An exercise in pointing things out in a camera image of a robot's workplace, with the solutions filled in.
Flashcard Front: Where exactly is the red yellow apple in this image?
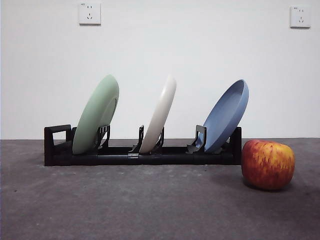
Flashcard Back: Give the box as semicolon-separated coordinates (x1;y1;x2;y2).
240;139;296;191

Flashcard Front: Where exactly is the green plate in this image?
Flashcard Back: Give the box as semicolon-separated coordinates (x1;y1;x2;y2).
72;74;120;155

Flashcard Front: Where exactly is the cream white plate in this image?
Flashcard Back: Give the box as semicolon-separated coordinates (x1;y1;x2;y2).
138;74;178;154

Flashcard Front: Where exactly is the blue plate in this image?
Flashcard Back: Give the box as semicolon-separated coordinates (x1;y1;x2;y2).
201;79;250;153

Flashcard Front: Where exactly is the white wall socket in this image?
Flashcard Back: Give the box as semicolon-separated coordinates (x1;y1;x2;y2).
79;2;102;26
289;5;312;29

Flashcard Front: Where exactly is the black plate rack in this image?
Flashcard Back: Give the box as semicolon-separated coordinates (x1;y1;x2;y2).
43;124;243;167

